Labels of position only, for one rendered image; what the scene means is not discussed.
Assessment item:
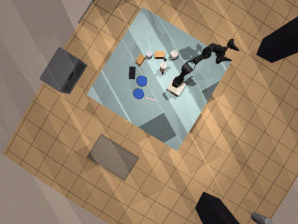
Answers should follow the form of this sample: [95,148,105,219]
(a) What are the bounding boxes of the blue cylinder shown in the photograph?
[137,76,147,87]
[134,89,144,99]

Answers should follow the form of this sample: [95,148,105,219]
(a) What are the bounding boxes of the orange rectangular block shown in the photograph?
[155,51,165,59]
[135,54,145,66]

